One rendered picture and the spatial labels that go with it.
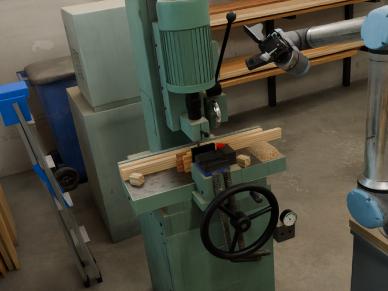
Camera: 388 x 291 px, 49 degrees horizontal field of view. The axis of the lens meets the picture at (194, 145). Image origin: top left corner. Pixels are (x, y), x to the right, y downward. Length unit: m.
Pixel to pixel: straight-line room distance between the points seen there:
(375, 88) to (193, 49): 0.59
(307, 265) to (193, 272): 0.95
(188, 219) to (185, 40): 0.64
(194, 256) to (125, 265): 1.02
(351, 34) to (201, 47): 0.56
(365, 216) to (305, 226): 1.24
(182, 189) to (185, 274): 0.37
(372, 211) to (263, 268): 0.56
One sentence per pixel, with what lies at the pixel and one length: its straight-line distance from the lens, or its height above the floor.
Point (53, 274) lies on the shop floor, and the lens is 2.77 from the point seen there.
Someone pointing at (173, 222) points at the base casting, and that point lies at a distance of 1.58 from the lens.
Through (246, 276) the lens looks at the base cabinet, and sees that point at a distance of 1.87.
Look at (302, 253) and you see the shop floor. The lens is 2.61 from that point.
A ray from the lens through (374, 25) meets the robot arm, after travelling 1.40.
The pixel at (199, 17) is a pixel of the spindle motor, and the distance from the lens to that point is 1.45.
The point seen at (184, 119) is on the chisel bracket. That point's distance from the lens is 1.63.
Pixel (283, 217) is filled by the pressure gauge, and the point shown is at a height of 0.68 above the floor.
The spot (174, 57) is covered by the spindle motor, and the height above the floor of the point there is 1.33.
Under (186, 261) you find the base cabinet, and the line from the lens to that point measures 1.69.
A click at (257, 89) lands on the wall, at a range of 4.60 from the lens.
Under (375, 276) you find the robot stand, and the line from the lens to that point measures 1.92.
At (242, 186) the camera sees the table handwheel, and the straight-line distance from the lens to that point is 1.38.
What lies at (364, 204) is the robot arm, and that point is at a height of 0.80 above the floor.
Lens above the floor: 1.66
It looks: 25 degrees down
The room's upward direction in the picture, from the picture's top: 7 degrees counter-clockwise
